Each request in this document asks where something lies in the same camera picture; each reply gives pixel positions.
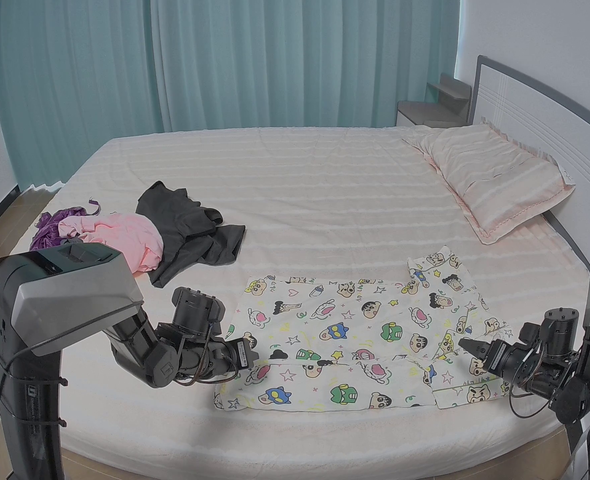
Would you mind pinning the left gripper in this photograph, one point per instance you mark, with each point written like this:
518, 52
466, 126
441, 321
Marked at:
235, 355

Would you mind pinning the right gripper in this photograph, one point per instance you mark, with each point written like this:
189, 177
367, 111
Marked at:
497, 358

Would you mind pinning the white printed pyjama top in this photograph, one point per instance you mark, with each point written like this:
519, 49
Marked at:
335, 318

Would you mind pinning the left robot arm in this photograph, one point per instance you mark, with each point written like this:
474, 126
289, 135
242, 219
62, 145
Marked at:
75, 298

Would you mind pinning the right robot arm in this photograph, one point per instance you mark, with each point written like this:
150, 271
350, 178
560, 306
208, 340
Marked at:
564, 338

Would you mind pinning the bed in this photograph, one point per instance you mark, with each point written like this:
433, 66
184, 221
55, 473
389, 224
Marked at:
325, 193

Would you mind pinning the black garment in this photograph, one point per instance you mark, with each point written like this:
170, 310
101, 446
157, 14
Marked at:
185, 223

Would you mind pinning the pink garment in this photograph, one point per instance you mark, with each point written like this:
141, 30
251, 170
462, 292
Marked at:
125, 238

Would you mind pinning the pale pink pillow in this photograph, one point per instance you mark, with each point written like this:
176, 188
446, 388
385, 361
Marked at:
499, 178

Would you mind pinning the purple garment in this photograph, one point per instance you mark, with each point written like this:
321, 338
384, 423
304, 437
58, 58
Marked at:
50, 228

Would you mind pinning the grey white bedside table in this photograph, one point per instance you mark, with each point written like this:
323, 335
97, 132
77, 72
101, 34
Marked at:
419, 110

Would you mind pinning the blue-green curtain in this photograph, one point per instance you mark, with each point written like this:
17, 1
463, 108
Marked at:
75, 68
300, 43

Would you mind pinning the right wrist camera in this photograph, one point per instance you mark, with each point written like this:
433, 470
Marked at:
532, 335

